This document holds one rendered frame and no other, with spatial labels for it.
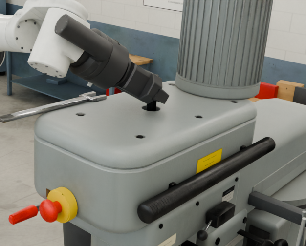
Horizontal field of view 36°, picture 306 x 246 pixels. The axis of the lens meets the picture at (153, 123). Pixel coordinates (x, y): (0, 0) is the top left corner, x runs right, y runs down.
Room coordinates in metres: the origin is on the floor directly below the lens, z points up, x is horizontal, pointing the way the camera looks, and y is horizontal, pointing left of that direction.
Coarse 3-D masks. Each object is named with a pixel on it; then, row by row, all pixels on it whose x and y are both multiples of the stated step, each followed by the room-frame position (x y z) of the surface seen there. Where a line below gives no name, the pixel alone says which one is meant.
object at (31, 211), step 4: (24, 208) 0.78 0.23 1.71; (28, 208) 0.79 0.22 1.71; (32, 208) 0.79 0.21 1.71; (36, 208) 0.79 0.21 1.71; (16, 212) 0.77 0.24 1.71; (20, 212) 0.77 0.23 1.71; (24, 212) 0.77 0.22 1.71; (28, 212) 0.78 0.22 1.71; (32, 212) 0.78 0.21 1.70; (36, 212) 0.79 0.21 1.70; (12, 216) 0.76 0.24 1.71; (16, 216) 0.76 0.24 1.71; (20, 216) 0.76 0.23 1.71; (24, 216) 0.77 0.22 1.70; (28, 216) 0.78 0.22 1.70; (32, 216) 0.78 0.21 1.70; (12, 220) 0.75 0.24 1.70; (16, 220) 0.76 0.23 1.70; (20, 220) 0.76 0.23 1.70; (24, 220) 0.77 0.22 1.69; (12, 224) 0.76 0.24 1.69
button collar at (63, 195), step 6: (54, 192) 0.72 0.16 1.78; (60, 192) 0.72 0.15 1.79; (66, 192) 0.72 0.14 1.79; (48, 198) 0.73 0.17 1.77; (54, 198) 0.72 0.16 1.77; (60, 198) 0.71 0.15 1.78; (66, 198) 0.71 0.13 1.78; (72, 198) 0.71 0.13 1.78; (66, 204) 0.70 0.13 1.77; (72, 204) 0.71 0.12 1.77; (66, 210) 0.70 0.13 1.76; (72, 210) 0.70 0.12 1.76; (60, 216) 0.71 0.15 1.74; (66, 216) 0.70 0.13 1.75; (72, 216) 0.71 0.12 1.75; (60, 222) 0.72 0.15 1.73
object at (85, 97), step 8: (80, 96) 0.93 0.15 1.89; (88, 96) 0.93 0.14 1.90; (96, 96) 0.93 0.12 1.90; (104, 96) 0.94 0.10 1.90; (48, 104) 0.86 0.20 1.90; (56, 104) 0.86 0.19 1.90; (64, 104) 0.87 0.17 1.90; (72, 104) 0.88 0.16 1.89; (16, 112) 0.80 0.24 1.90; (24, 112) 0.80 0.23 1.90; (32, 112) 0.81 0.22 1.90; (40, 112) 0.82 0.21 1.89; (0, 120) 0.76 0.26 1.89; (8, 120) 0.76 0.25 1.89
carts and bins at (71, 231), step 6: (66, 222) 2.71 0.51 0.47; (66, 228) 2.72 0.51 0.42; (72, 228) 2.68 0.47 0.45; (78, 228) 2.66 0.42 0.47; (66, 234) 2.72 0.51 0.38; (72, 234) 2.68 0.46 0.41; (78, 234) 2.66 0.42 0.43; (84, 234) 2.65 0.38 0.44; (90, 234) 2.64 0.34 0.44; (66, 240) 2.73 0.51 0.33; (72, 240) 2.68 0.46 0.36; (78, 240) 2.66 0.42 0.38; (84, 240) 2.65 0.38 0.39; (90, 240) 2.64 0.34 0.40
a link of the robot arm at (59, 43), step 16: (48, 16) 0.78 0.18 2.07; (64, 16) 0.74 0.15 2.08; (48, 32) 0.76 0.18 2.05; (64, 32) 0.73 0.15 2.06; (80, 32) 0.74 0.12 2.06; (96, 32) 0.82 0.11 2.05; (48, 48) 0.74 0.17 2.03; (64, 48) 0.75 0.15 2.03; (80, 48) 0.77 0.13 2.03; (96, 48) 0.76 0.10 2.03; (112, 48) 0.78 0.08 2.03; (32, 64) 0.75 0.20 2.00; (48, 64) 0.73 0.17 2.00; (64, 64) 0.75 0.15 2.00; (80, 64) 0.79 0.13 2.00; (96, 64) 0.78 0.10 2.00
